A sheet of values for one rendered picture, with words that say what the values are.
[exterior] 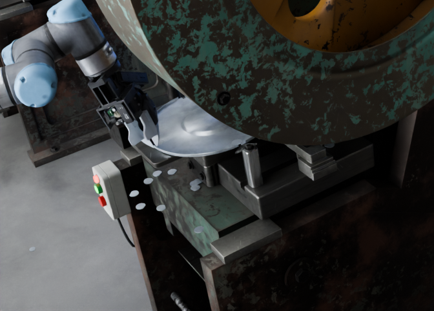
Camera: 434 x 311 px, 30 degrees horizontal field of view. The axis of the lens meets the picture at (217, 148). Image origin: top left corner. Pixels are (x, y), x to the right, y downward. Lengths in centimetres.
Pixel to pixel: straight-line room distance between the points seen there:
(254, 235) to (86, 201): 148
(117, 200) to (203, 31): 95
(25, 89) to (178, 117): 46
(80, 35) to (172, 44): 50
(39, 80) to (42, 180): 181
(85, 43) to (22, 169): 183
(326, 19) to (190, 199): 61
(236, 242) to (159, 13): 67
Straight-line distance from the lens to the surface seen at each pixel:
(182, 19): 112
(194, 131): 174
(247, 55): 119
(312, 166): 167
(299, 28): 133
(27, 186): 326
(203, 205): 176
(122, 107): 163
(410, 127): 179
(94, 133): 342
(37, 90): 148
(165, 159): 169
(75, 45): 161
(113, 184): 199
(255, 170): 166
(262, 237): 165
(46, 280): 275
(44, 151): 340
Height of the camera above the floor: 166
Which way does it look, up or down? 31 degrees down
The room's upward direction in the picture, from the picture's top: 11 degrees counter-clockwise
